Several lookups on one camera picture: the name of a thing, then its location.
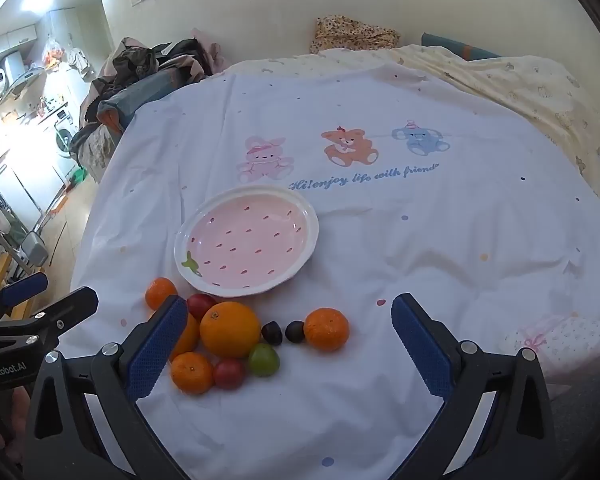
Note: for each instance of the grey folding chair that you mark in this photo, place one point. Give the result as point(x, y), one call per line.
point(34, 250)

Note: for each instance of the small mandarin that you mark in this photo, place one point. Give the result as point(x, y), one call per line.
point(192, 372)
point(326, 329)
point(160, 292)

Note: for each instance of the pink strawberry-pattern plate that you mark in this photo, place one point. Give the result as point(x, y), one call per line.
point(250, 240)

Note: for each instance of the green basin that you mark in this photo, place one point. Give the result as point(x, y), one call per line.
point(80, 176)

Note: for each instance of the red plum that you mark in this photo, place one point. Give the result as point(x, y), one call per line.
point(200, 305)
point(228, 374)

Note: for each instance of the pile of clothes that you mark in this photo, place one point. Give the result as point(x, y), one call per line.
point(145, 62)

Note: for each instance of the large orange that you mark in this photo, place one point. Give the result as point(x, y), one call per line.
point(230, 329)
point(189, 337)

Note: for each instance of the teal pillow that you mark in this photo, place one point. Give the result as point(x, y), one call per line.
point(455, 46)

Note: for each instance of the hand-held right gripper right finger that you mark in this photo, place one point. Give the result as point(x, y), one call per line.
point(422, 345)

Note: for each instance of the white cabinet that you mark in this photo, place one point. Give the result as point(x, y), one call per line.
point(17, 192)

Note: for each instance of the pink bow-print pillow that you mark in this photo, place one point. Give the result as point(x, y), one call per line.
point(565, 337)

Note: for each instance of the yellow printed quilt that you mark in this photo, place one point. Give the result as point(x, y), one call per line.
point(540, 90)

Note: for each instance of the person's left forearm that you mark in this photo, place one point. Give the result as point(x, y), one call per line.
point(17, 412)

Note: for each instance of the dark purple plum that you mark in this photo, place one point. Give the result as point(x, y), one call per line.
point(295, 331)
point(272, 333)

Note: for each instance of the grey-teal cushion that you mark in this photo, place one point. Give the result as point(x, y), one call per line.
point(125, 102)

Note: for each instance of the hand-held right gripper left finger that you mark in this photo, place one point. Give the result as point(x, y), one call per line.
point(157, 350)

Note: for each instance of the white cartoon-print blanket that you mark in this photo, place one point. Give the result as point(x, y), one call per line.
point(380, 220)

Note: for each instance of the washing machine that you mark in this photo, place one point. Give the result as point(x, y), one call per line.
point(65, 132)

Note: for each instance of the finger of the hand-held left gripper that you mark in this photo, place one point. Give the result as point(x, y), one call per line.
point(22, 291)
point(55, 317)

